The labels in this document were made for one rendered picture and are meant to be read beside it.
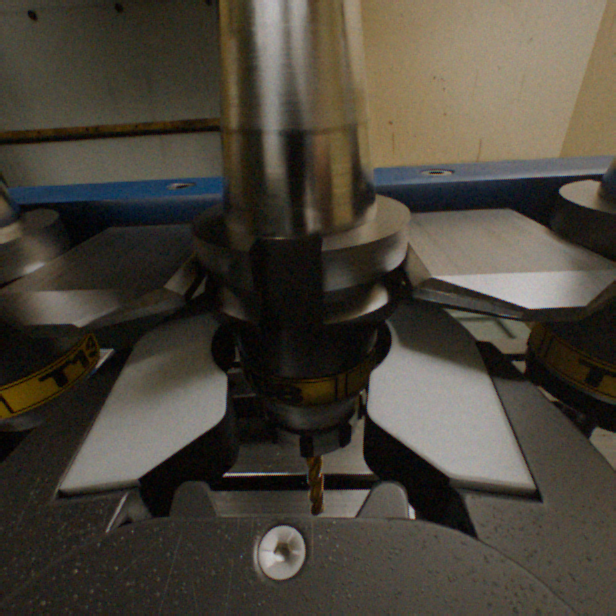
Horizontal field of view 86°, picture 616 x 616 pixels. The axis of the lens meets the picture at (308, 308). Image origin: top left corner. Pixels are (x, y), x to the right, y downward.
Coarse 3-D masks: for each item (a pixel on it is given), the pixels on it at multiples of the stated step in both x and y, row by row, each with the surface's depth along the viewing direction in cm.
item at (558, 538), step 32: (480, 352) 8; (512, 384) 7; (512, 416) 6; (544, 416) 6; (544, 448) 6; (576, 448) 6; (544, 480) 5; (576, 480) 5; (608, 480) 5; (448, 512) 6; (480, 512) 5; (512, 512) 5; (544, 512) 5; (576, 512) 5; (608, 512) 5; (512, 544) 4; (544, 544) 4; (576, 544) 4; (608, 544) 4; (544, 576) 4; (576, 576) 4; (608, 576) 4; (576, 608) 4; (608, 608) 4
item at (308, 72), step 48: (240, 0) 6; (288, 0) 6; (336, 0) 6; (240, 48) 7; (288, 48) 6; (336, 48) 7; (240, 96) 7; (288, 96) 7; (336, 96) 7; (240, 144) 7; (288, 144) 7; (336, 144) 7; (240, 192) 8; (288, 192) 7; (336, 192) 8
